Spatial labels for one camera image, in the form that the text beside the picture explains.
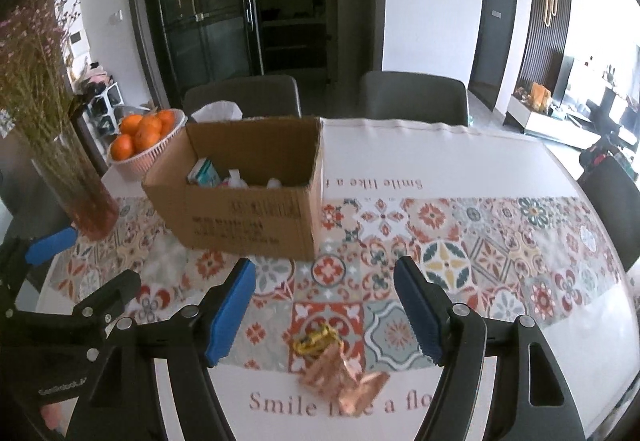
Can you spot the glass vase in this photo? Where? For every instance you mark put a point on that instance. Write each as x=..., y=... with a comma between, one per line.
x=77, y=190

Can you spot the dried flower bouquet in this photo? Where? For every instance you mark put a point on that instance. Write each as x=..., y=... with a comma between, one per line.
x=35, y=96

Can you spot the brown cardboard box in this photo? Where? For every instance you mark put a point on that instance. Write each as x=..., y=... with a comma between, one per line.
x=276, y=223

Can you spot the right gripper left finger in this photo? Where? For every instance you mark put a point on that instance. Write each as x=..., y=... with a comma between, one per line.
x=121, y=398

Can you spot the patterned tablecloth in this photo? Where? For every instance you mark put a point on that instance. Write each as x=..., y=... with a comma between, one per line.
x=493, y=218

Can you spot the white plush dog toy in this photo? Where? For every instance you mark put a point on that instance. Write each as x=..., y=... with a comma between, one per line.
x=235, y=181

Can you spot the dark grey chair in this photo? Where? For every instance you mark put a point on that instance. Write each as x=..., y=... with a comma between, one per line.
x=419, y=97
x=256, y=96

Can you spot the orange fruit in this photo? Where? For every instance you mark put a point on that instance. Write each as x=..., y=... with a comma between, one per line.
x=145, y=138
x=122, y=148
x=129, y=124

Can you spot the crinkled biscuit packet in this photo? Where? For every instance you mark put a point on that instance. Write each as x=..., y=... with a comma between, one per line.
x=334, y=380

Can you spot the left hand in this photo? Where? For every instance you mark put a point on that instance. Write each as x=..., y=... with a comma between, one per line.
x=53, y=417

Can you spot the white basket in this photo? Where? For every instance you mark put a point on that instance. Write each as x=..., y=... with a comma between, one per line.
x=168, y=122

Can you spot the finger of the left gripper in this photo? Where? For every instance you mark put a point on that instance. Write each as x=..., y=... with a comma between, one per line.
x=38, y=251
x=110, y=293

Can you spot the white tissue pack cover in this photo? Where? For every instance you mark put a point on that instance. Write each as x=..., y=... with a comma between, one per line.
x=219, y=111

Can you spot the teal tissue packet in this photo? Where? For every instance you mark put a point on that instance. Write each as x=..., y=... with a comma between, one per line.
x=204, y=174

